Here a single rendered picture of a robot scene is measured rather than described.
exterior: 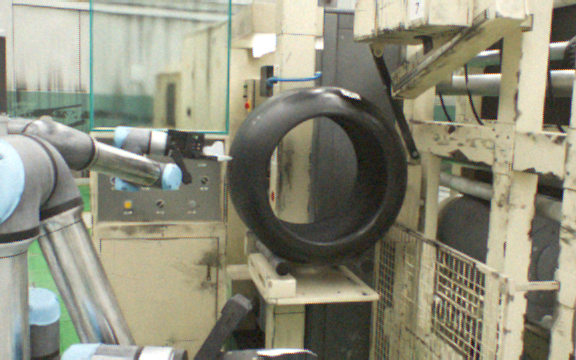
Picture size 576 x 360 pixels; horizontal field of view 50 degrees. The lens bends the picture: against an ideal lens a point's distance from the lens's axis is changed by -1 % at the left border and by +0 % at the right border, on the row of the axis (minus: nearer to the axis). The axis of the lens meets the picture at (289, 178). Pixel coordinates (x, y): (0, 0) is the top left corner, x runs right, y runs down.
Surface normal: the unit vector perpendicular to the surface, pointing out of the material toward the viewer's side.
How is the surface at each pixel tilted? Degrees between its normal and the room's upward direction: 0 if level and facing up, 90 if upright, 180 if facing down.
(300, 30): 90
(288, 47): 90
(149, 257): 90
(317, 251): 100
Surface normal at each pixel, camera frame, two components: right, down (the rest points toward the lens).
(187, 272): 0.23, 0.13
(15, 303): 0.86, 0.10
